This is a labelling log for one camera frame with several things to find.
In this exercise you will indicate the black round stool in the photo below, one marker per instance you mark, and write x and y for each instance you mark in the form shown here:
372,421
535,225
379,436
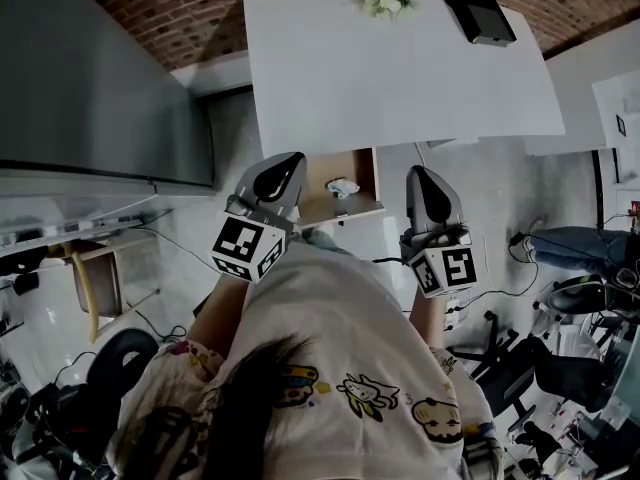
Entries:
125,358

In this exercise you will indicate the black office chair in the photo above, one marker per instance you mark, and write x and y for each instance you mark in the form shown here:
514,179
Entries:
525,368

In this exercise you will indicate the person's right forearm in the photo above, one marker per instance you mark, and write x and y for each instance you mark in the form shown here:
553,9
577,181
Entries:
430,318

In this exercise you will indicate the wooden chair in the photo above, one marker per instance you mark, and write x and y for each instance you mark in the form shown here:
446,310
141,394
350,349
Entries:
100,283

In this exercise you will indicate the small black frame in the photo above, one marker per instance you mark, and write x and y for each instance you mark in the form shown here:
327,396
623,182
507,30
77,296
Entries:
621,125

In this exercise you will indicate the white flower bouquet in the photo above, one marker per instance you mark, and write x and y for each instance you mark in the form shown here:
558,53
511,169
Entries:
385,0

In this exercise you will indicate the grey refrigerator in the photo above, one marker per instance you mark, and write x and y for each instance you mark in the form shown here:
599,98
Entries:
90,78

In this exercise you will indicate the black box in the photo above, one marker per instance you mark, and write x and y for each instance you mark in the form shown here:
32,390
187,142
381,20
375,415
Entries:
480,10

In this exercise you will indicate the wood-lined drawer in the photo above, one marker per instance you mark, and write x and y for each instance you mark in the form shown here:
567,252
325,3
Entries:
345,168

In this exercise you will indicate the white desk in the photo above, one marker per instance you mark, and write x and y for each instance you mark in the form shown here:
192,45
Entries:
400,78

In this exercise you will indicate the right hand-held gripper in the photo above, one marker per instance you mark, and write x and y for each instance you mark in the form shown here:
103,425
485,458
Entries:
450,268

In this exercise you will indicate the person's left forearm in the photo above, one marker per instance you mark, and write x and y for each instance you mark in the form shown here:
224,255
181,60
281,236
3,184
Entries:
220,313

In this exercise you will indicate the white cartoon print shirt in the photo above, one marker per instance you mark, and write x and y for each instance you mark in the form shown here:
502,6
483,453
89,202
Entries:
325,343

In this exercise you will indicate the white power strip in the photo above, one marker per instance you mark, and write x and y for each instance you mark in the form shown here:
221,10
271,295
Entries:
452,313

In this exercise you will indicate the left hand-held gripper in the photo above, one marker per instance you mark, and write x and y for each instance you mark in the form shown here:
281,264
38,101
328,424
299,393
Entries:
240,243

